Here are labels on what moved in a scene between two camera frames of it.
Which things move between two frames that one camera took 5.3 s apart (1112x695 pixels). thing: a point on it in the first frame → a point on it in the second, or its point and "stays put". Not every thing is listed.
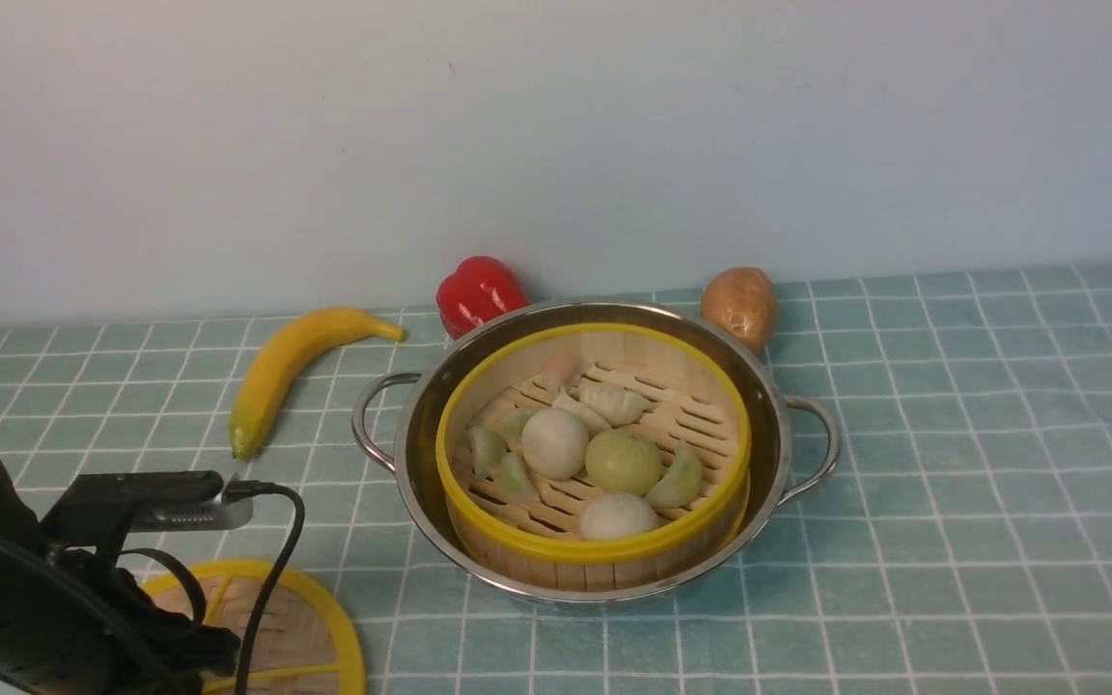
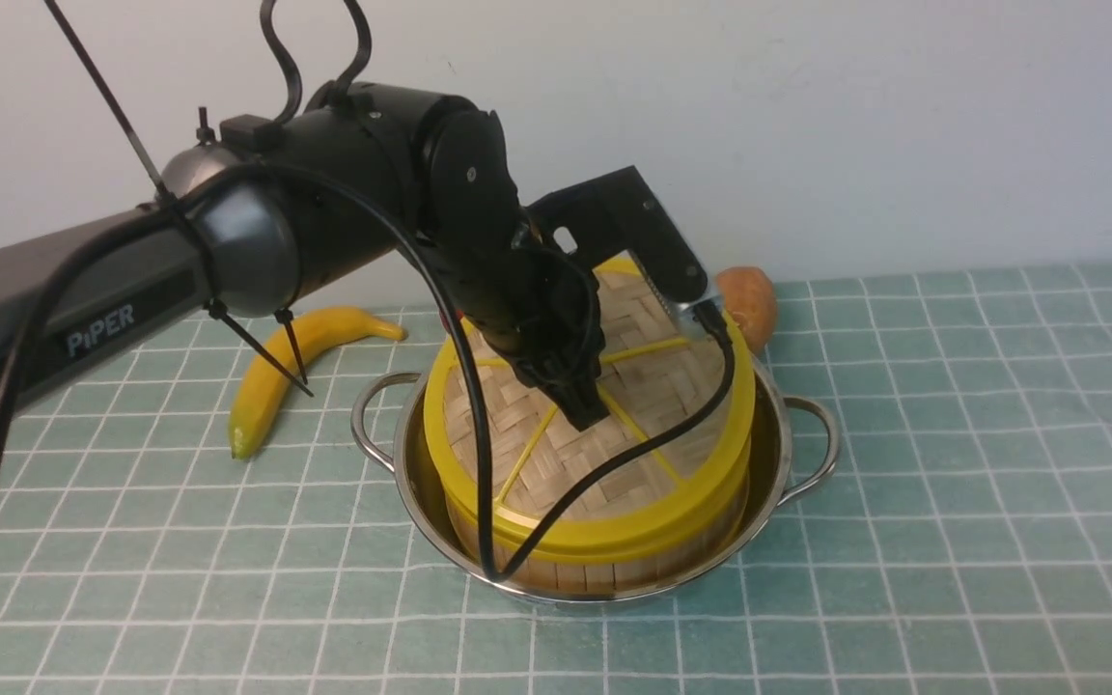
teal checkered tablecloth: (999, 519) stays put
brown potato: (742, 299) stays put
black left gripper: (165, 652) → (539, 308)
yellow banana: (275, 349) stays put
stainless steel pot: (794, 441) stays put
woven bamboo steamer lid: (305, 647) → (660, 359)
